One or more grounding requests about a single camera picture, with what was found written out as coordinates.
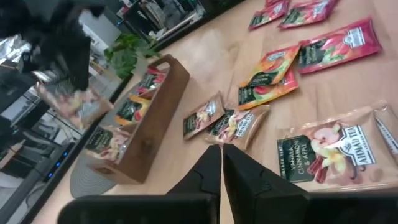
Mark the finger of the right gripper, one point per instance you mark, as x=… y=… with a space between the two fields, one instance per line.
x=77 y=56

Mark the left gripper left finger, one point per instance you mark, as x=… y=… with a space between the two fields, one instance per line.
x=140 y=211

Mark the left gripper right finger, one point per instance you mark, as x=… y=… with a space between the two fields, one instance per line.
x=280 y=208

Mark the red strawberry tea bag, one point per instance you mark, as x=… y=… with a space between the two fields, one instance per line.
x=339 y=46
x=308 y=14
x=267 y=15
x=150 y=81

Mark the green leafy plant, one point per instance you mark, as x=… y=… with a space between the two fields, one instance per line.
x=124 y=56

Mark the grey round placemat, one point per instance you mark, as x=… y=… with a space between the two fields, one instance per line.
x=87 y=183

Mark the cluttered shelf unit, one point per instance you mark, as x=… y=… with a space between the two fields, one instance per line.
x=161 y=15

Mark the wooden three-compartment tray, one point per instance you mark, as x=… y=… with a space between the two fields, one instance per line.
x=161 y=102

